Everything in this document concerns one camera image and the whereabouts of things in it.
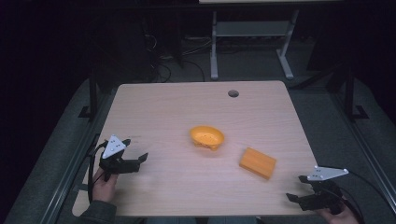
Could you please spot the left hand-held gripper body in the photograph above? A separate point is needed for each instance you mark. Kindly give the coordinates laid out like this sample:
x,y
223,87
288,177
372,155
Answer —
x,y
114,146

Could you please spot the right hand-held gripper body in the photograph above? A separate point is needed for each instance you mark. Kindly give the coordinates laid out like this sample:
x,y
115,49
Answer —
x,y
325,194

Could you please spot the orange soap bar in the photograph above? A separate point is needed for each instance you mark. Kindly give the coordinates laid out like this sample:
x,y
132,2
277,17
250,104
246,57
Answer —
x,y
257,163

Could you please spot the orange soap dish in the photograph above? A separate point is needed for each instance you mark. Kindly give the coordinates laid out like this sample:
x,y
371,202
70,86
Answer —
x,y
207,137

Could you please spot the person's right hand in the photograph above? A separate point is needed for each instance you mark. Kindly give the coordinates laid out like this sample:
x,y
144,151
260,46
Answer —
x,y
341,217

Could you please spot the person's left hand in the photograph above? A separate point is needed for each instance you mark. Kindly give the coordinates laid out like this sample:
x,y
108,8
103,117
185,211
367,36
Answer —
x,y
104,188

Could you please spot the black metal stand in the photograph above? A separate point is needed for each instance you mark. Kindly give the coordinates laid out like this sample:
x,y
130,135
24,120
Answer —
x,y
350,93
92,93

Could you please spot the white metal table frame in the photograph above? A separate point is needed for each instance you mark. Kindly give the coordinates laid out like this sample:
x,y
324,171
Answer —
x,y
252,29

